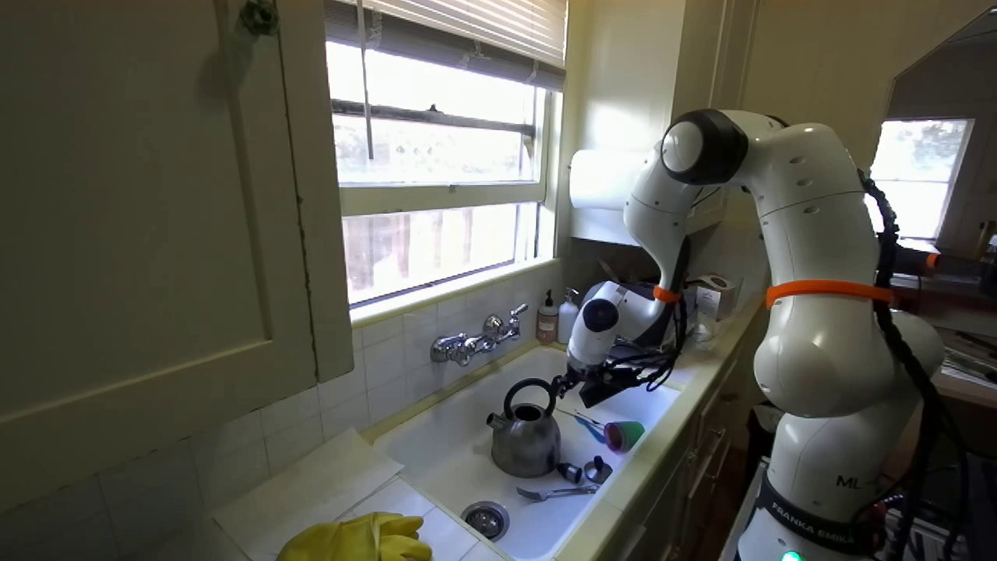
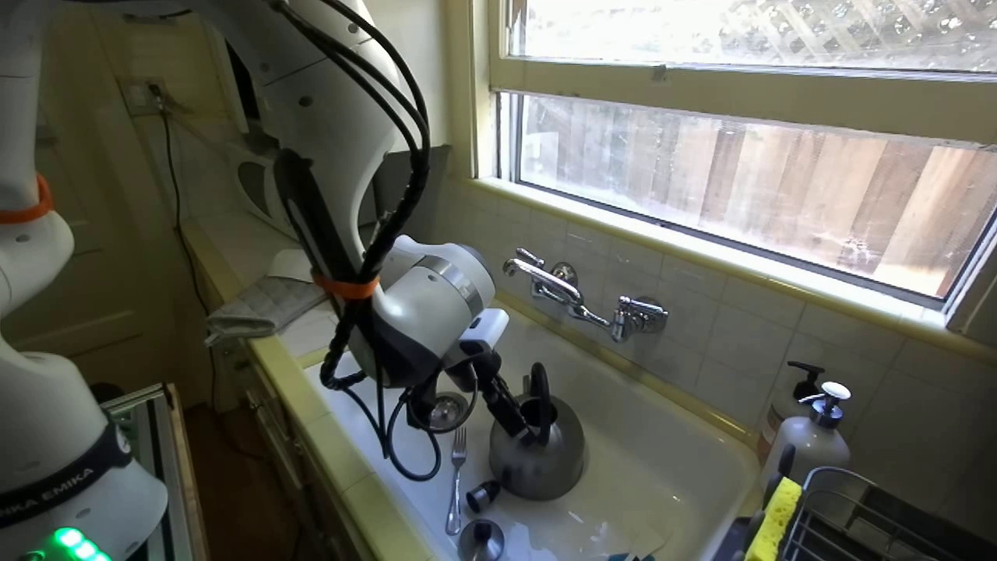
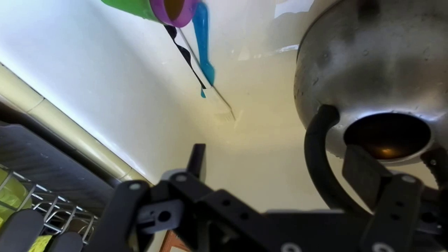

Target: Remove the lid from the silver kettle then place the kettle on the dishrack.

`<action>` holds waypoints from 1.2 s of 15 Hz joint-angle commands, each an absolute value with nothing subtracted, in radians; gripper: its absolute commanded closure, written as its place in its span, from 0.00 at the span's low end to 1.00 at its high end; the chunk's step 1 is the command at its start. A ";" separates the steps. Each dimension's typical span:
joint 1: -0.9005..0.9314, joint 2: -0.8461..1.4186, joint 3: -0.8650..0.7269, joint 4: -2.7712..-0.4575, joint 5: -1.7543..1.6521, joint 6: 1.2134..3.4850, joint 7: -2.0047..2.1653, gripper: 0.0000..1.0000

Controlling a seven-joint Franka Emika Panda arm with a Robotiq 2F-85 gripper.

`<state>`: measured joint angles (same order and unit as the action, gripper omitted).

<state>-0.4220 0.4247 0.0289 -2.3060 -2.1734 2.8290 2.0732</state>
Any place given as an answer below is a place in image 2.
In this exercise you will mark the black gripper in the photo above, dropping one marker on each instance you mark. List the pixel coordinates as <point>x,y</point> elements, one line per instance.
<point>485,375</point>

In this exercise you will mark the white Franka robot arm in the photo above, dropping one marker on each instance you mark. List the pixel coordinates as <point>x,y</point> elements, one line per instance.
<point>437,297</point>

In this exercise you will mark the metal sink drain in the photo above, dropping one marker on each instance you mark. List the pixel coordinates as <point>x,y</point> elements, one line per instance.
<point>452,414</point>

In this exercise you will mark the small black cap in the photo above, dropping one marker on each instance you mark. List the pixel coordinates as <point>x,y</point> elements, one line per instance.
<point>482,497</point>

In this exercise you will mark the white sink basin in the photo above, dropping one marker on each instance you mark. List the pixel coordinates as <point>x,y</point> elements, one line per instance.
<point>644,488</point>

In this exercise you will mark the black sponge holder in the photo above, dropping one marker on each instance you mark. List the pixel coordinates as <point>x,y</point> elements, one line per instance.
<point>734,541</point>

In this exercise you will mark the grey dish towel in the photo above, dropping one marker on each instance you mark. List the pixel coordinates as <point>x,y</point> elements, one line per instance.
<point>258,308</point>

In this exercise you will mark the yellow sponge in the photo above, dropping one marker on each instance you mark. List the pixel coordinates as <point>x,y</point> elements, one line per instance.
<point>774,518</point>

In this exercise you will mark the dark pump dispenser bottle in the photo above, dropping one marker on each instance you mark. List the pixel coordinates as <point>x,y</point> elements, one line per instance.
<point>800,382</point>

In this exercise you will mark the white soap pump bottle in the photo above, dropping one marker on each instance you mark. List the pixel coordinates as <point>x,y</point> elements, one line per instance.
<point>814,441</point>

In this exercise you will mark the chrome wall faucet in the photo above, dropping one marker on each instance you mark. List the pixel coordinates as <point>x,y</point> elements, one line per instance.
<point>572,294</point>

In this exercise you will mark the wall power outlet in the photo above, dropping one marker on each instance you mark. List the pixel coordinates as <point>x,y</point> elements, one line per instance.
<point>141,93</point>

